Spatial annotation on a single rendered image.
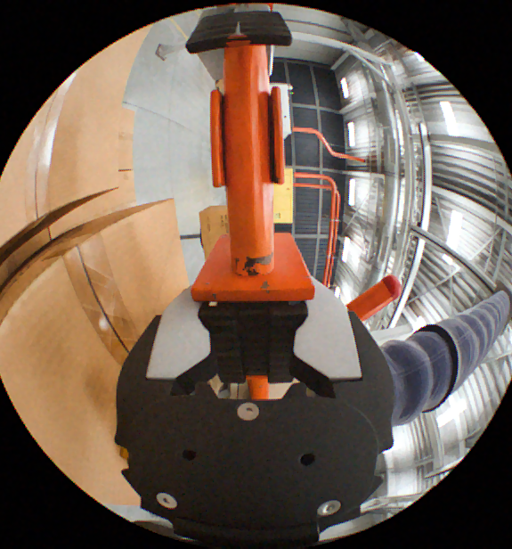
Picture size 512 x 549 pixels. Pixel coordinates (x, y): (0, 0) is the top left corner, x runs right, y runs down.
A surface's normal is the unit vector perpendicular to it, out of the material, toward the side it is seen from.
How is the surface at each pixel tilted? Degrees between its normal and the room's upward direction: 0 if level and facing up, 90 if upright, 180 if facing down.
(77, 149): 0
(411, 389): 108
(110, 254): 0
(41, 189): 0
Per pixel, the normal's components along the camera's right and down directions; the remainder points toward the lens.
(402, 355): -0.35, -0.87
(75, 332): 1.00, -0.02
